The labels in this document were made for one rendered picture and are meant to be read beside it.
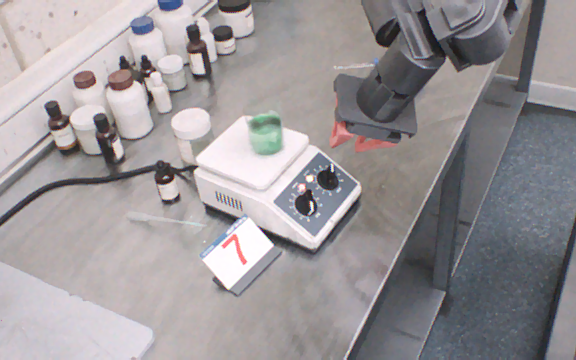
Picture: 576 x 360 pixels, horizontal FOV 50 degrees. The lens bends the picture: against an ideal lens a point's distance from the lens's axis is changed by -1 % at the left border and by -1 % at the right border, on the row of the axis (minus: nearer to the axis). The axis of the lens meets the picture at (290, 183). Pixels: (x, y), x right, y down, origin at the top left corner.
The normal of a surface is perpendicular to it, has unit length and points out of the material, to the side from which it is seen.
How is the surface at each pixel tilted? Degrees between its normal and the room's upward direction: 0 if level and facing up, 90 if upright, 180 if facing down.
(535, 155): 0
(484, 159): 0
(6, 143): 90
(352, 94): 31
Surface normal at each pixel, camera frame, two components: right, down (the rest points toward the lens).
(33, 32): 0.88, 0.25
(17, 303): -0.09, -0.73
